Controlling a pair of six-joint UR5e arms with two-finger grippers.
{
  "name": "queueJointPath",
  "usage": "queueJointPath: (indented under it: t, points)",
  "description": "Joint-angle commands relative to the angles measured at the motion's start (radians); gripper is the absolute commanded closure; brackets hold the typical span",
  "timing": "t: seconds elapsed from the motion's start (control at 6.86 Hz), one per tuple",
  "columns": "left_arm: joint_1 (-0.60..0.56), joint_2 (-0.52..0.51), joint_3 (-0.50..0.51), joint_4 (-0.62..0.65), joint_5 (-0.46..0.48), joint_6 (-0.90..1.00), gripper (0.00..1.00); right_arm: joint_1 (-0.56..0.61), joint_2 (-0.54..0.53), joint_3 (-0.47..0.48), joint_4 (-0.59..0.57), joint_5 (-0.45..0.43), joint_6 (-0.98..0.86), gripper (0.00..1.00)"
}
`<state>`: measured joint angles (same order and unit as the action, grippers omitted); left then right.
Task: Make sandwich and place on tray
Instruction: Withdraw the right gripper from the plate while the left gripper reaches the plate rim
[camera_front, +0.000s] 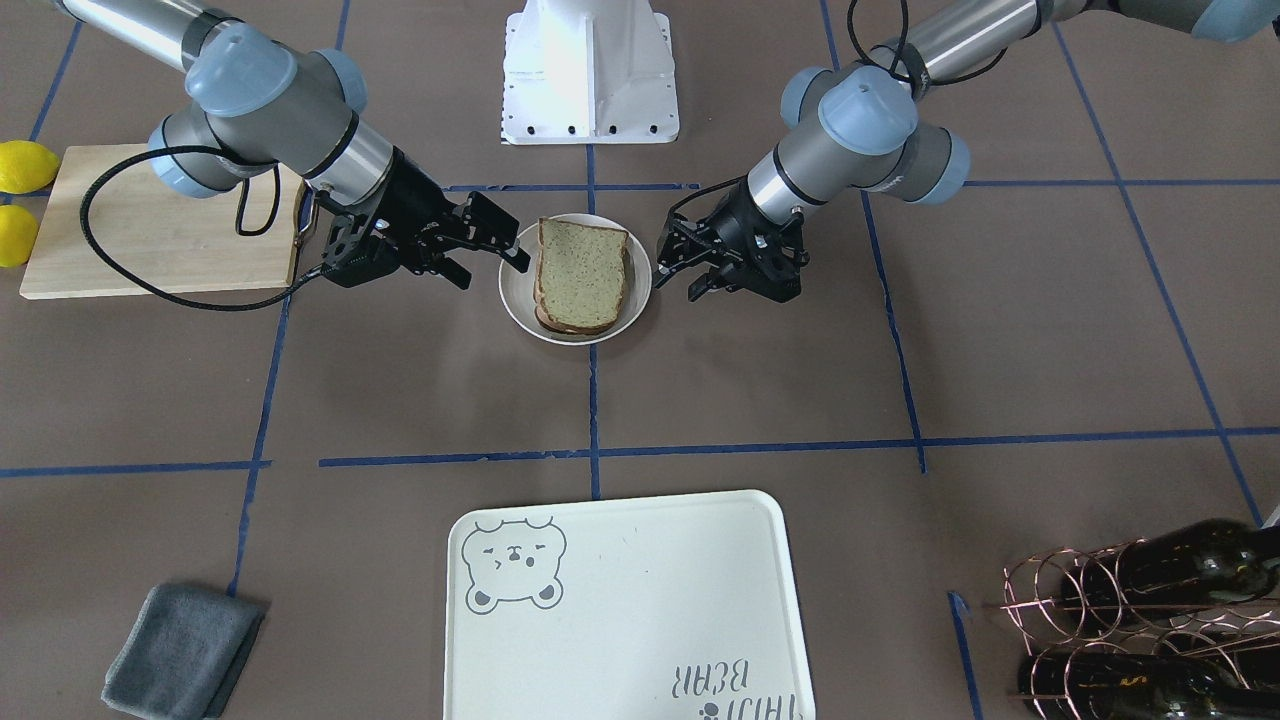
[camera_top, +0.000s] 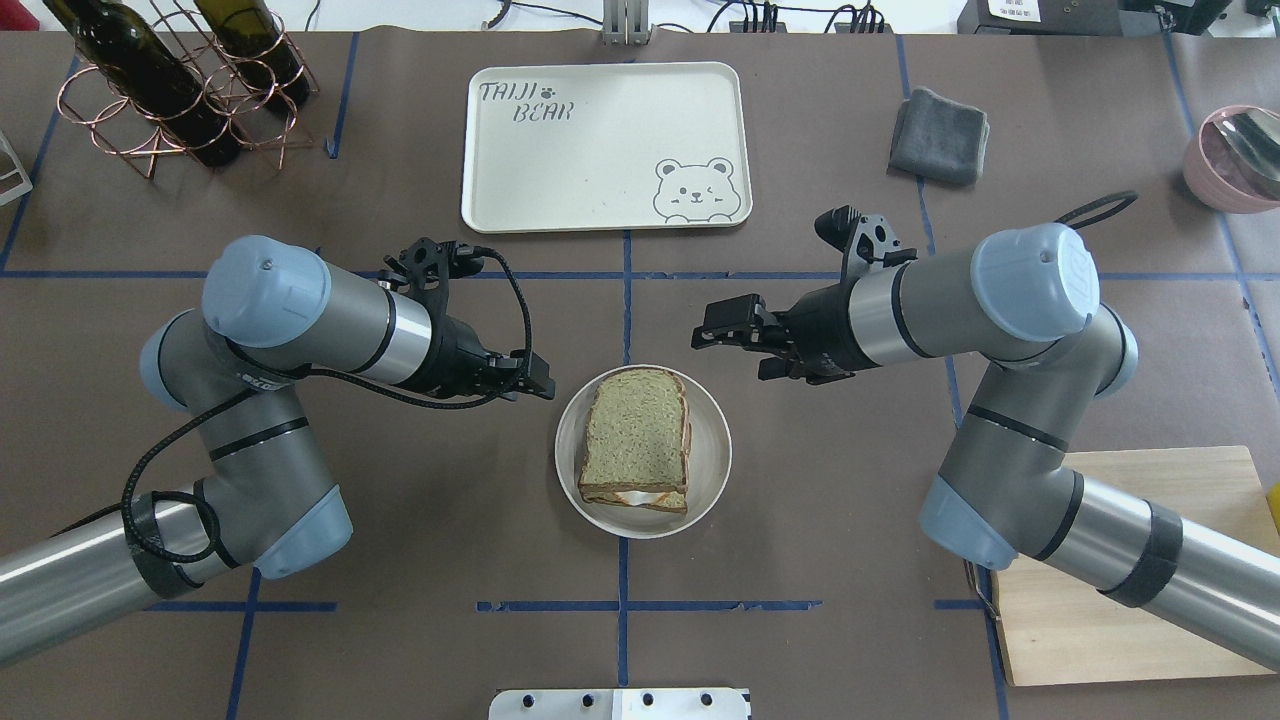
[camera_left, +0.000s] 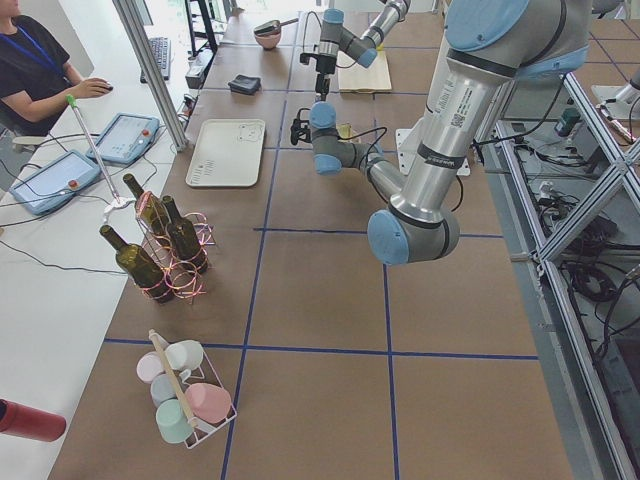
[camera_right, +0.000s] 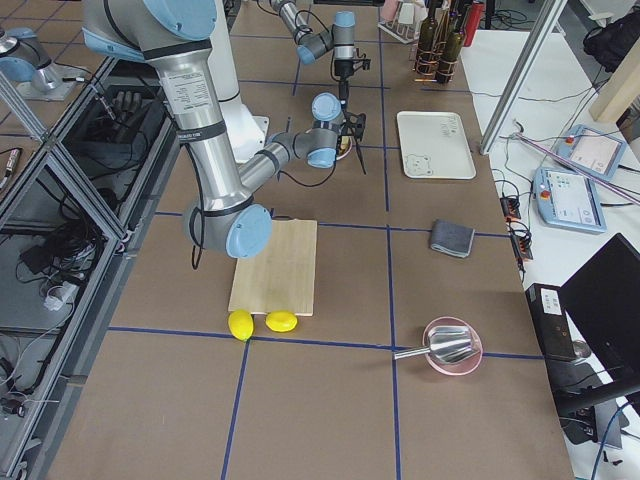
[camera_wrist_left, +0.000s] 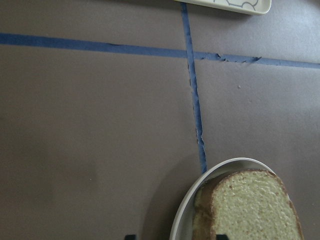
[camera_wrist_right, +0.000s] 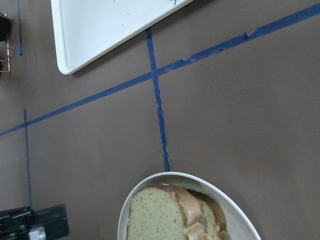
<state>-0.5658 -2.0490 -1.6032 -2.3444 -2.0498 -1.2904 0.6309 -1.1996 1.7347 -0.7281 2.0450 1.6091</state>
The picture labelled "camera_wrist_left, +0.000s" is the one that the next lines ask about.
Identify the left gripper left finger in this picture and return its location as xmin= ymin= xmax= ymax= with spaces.
xmin=124 ymin=234 xmax=137 ymax=240

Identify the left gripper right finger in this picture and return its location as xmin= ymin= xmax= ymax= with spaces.
xmin=216 ymin=234 xmax=228 ymax=240

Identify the white round plate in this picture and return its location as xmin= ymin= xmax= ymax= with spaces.
xmin=169 ymin=157 xmax=274 ymax=240

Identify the cream bear tray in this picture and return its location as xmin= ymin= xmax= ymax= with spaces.
xmin=179 ymin=0 xmax=272 ymax=15

